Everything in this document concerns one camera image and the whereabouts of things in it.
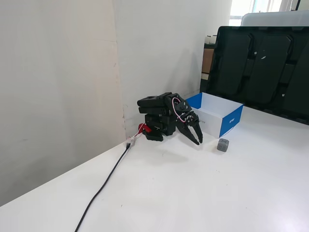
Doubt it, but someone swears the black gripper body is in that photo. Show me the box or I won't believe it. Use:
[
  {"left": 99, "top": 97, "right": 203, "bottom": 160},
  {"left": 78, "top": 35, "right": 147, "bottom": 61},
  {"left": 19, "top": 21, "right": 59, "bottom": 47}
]
[{"left": 171, "top": 94, "right": 197, "bottom": 126}]

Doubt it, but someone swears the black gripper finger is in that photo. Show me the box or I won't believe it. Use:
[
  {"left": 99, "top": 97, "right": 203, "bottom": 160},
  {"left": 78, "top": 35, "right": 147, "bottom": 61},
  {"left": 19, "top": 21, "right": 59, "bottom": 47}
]
[
  {"left": 176, "top": 122, "right": 200, "bottom": 145},
  {"left": 190, "top": 116, "right": 204, "bottom": 143}
]

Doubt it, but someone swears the gray block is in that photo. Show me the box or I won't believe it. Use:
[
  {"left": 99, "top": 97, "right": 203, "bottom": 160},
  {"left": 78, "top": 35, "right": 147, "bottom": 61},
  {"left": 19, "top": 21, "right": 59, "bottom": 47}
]
[{"left": 216, "top": 138, "right": 231, "bottom": 152}]

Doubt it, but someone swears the blue and white cardboard box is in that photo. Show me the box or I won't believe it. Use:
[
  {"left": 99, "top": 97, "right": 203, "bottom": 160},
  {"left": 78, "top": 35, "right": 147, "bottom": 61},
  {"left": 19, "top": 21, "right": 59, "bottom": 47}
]
[{"left": 185, "top": 92, "right": 244, "bottom": 139}]

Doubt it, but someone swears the brown cardboard box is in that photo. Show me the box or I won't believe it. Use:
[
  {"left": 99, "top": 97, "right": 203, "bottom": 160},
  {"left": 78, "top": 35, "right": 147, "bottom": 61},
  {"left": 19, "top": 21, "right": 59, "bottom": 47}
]
[{"left": 201, "top": 48, "right": 214, "bottom": 74}]

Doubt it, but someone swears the red table clamp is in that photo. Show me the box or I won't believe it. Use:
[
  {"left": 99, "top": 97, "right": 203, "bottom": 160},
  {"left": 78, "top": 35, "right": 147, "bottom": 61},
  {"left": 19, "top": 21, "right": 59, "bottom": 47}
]
[{"left": 137, "top": 123, "right": 152, "bottom": 134}]

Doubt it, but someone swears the large black plastic tray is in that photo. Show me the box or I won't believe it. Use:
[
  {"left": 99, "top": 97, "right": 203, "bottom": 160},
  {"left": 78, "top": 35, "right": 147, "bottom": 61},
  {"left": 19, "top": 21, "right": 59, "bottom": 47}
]
[{"left": 206, "top": 26, "right": 309, "bottom": 126}]

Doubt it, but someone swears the translucent plastic storage bin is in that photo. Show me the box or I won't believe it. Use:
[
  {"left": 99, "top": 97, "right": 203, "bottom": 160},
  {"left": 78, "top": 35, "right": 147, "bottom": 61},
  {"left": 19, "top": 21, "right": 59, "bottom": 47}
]
[{"left": 240, "top": 10, "right": 309, "bottom": 27}]

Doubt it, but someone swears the pink and white wire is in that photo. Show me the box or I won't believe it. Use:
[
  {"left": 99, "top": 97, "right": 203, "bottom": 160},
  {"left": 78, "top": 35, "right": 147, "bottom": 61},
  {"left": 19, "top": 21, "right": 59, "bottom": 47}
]
[{"left": 171, "top": 96, "right": 184, "bottom": 124}]

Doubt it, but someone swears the white cable connector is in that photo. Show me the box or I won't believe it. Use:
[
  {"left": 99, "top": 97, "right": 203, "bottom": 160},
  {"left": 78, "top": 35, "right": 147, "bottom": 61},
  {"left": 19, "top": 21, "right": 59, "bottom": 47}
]
[{"left": 125, "top": 135, "right": 142, "bottom": 147}]

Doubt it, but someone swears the black power cable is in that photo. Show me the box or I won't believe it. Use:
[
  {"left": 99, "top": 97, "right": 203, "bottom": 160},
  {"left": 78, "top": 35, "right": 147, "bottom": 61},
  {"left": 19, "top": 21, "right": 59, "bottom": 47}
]
[{"left": 74, "top": 143, "right": 131, "bottom": 232}]

